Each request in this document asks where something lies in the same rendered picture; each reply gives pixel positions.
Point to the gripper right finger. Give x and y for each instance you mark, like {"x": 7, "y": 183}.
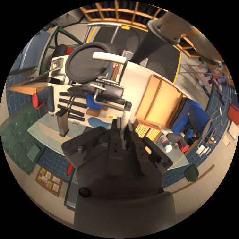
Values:
{"x": 143, "y": 149}

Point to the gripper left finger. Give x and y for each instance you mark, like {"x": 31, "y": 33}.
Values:
{"x": 84, "y": 141}

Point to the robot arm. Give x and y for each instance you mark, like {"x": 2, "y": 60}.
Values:
{"x": 177, "y": 24}

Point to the grey metal rack with skates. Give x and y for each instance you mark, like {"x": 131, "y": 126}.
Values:
{"x": 211, "y": 80}

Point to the box of yellow cards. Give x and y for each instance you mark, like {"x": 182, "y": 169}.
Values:
{"x": 147, "y": 131}

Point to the silver glass clamp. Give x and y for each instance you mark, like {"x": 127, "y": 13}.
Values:
{"x": 75, "y": 123}

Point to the white bottle with blue label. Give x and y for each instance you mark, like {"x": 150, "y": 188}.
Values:
{"x": 166, "y": 142}

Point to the blue insole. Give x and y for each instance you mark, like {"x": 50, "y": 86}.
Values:
{"x": 99, "y": 122}

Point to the yellow card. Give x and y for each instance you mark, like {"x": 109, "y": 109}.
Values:
{"x": 109, "y": 116}

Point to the clear glass screen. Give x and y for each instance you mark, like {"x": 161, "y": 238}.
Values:
{"x": 48, "y": 134}

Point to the blue red card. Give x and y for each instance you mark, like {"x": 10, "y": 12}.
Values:
{"x": 116, "y": 116}

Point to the pale green panel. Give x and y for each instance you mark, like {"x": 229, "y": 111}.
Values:
{"x": 33, "y": 153}

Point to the cork notice board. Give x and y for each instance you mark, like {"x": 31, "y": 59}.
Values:
{"x": 49, "y": 181}

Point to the green bin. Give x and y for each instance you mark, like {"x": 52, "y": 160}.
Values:
{"x": 191, "y": 173}

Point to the green lockers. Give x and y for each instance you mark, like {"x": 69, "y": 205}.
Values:
{"x": 18, "y": 134}

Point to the dark grey cylinder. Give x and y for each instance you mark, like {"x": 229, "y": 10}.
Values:
{"x": 55, "y": 80}

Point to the orange wooden plank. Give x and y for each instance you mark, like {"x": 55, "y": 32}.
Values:
{"x": 26, "y": 87}

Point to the small grey tray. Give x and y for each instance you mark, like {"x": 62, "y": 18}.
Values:
{"x": 57, "y": 66}

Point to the white paper notice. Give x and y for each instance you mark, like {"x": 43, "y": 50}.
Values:
{"x": 226, "y": 140}

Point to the white curved bar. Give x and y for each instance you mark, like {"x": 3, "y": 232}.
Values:
{"x": 110, "y": 56}

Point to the beige notice board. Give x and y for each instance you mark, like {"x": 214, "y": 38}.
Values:
{"x": 234, "y": 130}

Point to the black red cylinder device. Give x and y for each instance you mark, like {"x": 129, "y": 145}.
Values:
{"x": 63, "y": 50}

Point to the black mat with yellow border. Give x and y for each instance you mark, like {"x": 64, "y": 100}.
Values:
{"x": 164, "y": 56}

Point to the red bin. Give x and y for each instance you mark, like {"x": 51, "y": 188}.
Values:
{"x": 234, "y": 113}

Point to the blue grey slab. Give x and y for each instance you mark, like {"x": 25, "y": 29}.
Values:
{"x": 31, "y": 50}

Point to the wooden shelf unit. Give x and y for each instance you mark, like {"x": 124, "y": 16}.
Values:
{"x": 121, "y": 11}

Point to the black rectangular post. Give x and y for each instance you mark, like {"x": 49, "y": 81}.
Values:
{"x": 62, "y": 123}

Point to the red wall sign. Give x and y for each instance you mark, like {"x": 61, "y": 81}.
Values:
{"x": 69, "y": 169}

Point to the wooden wall rail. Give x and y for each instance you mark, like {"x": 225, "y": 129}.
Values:
{"x": 196, "y": 180}

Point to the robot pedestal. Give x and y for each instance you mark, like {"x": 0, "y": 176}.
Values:
{"x": 149, "y": 46}

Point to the green metal frame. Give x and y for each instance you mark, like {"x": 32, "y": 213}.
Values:
{"x": 71, "y": 36}

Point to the silver metal rail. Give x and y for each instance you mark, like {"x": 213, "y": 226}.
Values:
{"x": 104, "y": 24}

